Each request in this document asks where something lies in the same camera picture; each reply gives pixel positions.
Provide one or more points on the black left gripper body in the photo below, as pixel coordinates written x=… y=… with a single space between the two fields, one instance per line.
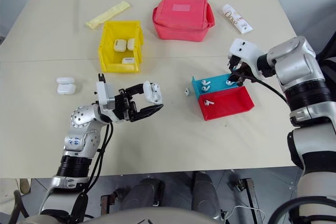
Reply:
x=123 y=108

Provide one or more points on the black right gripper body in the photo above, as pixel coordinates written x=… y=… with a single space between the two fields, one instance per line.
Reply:
x=240 y=66

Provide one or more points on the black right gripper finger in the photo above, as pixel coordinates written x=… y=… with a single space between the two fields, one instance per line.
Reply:
x=233 y=75
x=241 y=81

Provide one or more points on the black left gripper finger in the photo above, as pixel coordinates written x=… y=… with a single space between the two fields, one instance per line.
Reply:
x=145 y=112
x=136 y=89

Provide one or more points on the white earbud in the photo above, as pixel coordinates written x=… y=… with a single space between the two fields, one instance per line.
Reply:
x=208 y=103
x=205 y=89
x=231 y=82
x=187 y=91
x=205 y=82

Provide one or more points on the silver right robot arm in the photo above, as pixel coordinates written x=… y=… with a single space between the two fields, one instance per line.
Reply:
x=296 y=61

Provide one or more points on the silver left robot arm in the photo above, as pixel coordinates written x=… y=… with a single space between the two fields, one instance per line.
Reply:
x=84 y=134

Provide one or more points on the yellow plastic bin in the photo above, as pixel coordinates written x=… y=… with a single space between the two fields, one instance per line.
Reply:
x=109 y=37

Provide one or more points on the blue plastic tray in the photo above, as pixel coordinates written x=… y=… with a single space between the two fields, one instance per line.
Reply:
x=218 y=82

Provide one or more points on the red plastic tray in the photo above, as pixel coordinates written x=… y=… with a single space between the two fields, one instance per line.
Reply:
x=228 y=103

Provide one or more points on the white Dove cream tube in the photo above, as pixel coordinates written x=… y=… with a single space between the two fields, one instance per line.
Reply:
x=236 y=19

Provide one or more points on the red fabric zip pouch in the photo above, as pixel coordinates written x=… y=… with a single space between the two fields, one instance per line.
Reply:
x=181 y=22

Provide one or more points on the pale yellow sachet packet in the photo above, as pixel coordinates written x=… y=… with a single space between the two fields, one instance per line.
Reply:
x=107 y=14

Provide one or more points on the dark grey rounded shape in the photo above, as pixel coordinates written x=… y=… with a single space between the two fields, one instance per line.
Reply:
x=204 y=195
x=143 y=195

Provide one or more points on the black chair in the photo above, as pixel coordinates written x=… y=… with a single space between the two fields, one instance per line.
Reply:
x=328 y=48

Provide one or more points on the beige rounded robot torso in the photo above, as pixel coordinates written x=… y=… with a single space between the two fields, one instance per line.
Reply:
x=131 y=217

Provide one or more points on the tan rounded floor object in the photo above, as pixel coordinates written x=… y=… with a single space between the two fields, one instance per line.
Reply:
x=24 y=185

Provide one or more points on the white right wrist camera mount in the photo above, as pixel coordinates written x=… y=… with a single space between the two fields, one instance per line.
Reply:
x=249 y=51

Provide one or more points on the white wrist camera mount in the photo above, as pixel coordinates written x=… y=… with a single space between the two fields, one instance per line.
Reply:
x=249 y=51
x=105 y=95

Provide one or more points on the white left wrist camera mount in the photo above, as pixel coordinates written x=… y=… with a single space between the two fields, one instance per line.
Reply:
x=105 y=95

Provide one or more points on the dark metal stand frame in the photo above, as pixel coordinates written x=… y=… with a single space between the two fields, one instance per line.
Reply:
x=249 y=197
x=106 y=203

